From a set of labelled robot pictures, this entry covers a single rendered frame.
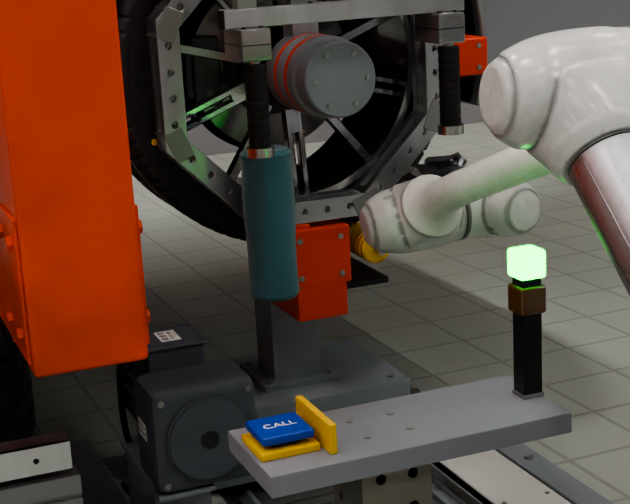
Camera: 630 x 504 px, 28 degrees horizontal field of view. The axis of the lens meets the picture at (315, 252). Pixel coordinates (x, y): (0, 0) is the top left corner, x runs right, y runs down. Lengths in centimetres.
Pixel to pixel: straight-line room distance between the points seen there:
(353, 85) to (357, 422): 65
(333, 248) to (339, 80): 35
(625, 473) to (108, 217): 133
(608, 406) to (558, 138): 157
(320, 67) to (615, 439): 114
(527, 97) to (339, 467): 51
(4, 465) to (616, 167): 96
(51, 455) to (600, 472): 121
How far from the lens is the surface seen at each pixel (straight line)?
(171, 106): 216
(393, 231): 198
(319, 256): 229
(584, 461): 269
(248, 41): 196
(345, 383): 249
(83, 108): 169
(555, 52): 150
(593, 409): 296
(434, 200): 193
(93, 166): 170
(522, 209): 203
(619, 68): 151
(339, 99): 210
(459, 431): 166
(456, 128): 211
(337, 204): 229
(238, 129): 241
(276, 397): 244
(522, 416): 171
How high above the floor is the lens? 109
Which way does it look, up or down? 14 degrees down
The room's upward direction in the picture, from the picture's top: 3 degrees counter-clockwise
